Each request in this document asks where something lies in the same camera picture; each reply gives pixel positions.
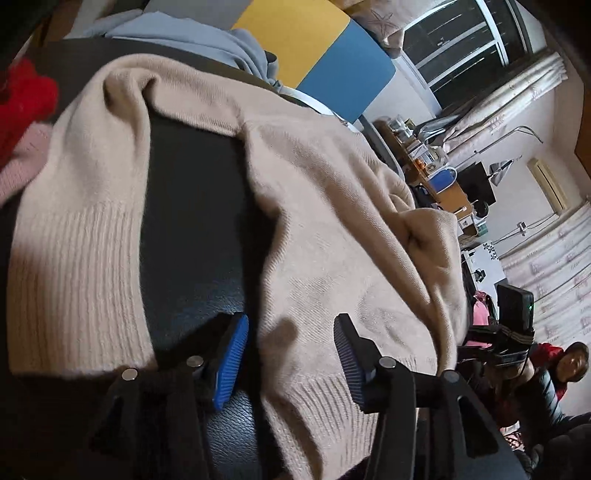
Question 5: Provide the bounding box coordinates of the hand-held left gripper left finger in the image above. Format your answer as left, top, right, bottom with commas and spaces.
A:
78, 313, 250, 480

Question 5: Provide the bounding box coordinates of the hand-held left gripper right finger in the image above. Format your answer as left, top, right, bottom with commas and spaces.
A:
333, 313, 527, 480

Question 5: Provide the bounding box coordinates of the beige knit sweater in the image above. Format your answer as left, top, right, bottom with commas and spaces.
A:
7, 58, 469, 480

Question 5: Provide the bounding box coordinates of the pink bedspread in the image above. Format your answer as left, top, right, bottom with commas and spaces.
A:
471, 291, 497, 347

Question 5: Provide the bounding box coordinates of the beige patterned curtain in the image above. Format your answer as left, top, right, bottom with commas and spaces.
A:
438, 51, 568, 158
499, 198, 591, 352

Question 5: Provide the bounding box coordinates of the white shelf unit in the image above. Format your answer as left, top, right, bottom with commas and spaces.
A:
462, 240, 509, 296

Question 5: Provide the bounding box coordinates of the person's own body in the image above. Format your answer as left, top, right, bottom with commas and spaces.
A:
489, 342, 591, 480

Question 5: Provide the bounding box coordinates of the black monitor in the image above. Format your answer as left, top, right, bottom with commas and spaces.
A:
459, 161, 497, 208

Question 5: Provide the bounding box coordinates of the air conditioner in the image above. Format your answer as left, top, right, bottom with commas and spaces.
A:
526, 157, 571, 215

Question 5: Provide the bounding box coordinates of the grey hanging bag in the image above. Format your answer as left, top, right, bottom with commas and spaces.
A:
488, 159, 513, 185

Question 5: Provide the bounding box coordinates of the wooden table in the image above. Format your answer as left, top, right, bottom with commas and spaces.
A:
374, 117, 458, 188

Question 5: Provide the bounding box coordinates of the white printed pillow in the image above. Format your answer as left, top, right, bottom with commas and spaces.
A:
281, 88, 365, 134

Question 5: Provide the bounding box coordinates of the window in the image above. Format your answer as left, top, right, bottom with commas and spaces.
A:
402, 0, 555, 109

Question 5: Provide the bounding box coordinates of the pink garment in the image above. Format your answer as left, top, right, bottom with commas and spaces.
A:
0, 122, 51, 206

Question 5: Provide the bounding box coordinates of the grey yellow blue armchair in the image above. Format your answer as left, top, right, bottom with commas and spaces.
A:
139, 0, 398, 127

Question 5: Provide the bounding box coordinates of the starfish print curtain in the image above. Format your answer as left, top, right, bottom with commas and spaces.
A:
342, 0, 416, 58

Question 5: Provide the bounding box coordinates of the light blue garment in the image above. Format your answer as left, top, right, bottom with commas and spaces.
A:
65, 9, 280, 90

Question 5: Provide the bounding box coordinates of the red garment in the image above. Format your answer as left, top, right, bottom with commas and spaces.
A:
0, 60, 61, 169

